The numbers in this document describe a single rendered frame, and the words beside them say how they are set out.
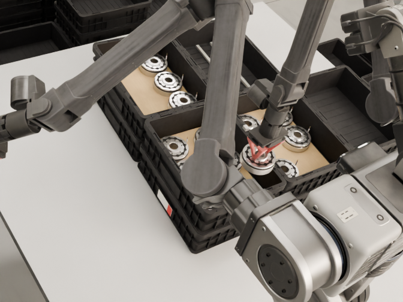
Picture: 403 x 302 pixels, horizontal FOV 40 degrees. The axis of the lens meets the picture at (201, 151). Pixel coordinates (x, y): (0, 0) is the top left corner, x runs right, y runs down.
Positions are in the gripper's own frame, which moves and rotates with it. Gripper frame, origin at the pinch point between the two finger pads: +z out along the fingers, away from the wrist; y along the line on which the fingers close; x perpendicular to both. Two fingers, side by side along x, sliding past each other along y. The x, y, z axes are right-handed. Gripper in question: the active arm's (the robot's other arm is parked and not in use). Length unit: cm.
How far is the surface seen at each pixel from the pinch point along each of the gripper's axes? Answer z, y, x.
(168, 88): 16, -5, -48
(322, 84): 16, -61, -23
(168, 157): 8.7, 19.3, -17.5
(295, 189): 15.6, -12.9, 9.3
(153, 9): 63, -73, -146
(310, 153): 19.5, -33.0, -1.2
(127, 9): 43, -41, -127
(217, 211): 9.0, 18.8, 5.7
